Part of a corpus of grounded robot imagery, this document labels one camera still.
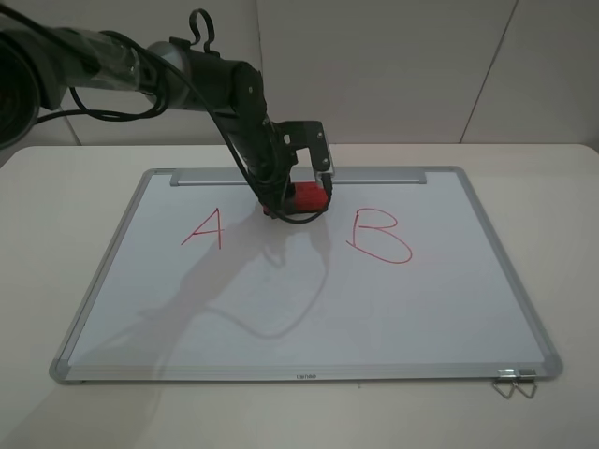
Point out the white whiteboard with grey frame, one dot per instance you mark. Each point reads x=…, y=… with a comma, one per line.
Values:
x=403, y=277

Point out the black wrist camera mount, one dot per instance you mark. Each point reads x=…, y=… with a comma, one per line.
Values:
x=307, y=135

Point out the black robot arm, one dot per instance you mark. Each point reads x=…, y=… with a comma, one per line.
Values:
x=39, y=64

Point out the red whiteboard eraser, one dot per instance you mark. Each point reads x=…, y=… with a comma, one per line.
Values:
x=303, y=197

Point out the left metal binder clip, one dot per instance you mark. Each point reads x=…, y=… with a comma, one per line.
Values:
x=504, y=383

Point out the right metal binder clip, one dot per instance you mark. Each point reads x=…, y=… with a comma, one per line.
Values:
x=525, y=382

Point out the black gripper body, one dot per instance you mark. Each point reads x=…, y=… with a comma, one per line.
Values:
x=260, y=147

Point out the metal binder clip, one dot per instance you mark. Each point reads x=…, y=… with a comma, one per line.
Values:
x=504, y=383
x=525, y=382

